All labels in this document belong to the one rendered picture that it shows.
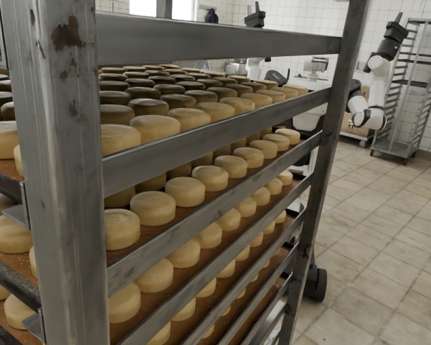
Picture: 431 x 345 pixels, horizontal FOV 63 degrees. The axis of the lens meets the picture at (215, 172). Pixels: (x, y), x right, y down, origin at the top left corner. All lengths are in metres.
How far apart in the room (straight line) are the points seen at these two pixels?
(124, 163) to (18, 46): 0.11
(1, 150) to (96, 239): 0.13
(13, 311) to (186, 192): 0.21
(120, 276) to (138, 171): 0.09
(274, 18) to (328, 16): 1.04
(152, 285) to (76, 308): 0.20
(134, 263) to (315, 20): 6.38
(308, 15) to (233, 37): 6.32
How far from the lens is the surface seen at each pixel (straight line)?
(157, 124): 0.34
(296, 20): 6.77
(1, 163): 0.32
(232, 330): 0.63
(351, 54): 0.72
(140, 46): 0.25
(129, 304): 0.40
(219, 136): 0.36
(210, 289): 0.56
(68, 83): 0.18
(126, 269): 0.31
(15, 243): 0.36
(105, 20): 0.23
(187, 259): 0.46
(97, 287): 0.24
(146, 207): 0.38
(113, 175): 0.26
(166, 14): 0.93
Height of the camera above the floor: 1.51
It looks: 23 degrees down
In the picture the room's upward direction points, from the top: 5 degrees clockwise
